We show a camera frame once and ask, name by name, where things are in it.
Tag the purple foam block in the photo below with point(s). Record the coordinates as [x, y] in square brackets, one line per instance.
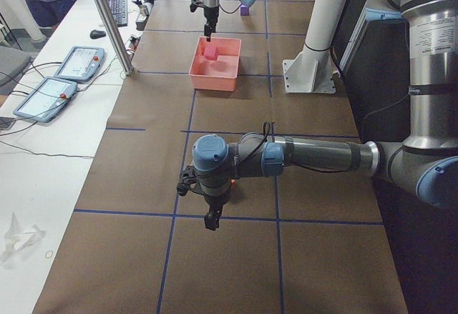
[244, 10]

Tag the wrist black camera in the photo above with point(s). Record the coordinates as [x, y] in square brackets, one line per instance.
[195, 4]
[187, 181]

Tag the black keyboard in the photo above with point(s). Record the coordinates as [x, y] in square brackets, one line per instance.
[119, 10]

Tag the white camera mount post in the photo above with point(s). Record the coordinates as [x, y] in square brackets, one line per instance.
[311, 70]

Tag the far teach pendant tablet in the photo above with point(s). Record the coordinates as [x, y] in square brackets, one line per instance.
[81, 63]

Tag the teach pendant tablet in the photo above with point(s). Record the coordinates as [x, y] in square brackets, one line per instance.
[47, 100]
[81, 63]

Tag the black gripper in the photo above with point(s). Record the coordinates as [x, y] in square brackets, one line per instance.
[215, 202]
[210, 15]

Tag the pink plastic bin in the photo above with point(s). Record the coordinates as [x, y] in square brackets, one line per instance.
[218, 75]

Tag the crumpled white paper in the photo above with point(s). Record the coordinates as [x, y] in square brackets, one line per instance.
[17, 238]

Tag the near teach pendant tablet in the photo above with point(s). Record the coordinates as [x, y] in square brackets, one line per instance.
[47, 100]

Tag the aluminium frame post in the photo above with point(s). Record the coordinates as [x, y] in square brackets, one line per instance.
[114, 36]

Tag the red foam block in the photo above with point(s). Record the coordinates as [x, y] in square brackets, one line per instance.
[210, 52]

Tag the black computer mouse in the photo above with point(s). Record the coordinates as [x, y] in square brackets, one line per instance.
[97, 34]

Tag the small metal cup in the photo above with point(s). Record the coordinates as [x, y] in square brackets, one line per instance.
[143, 10]

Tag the rubber band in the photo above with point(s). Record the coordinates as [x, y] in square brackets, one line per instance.
[49, 254]

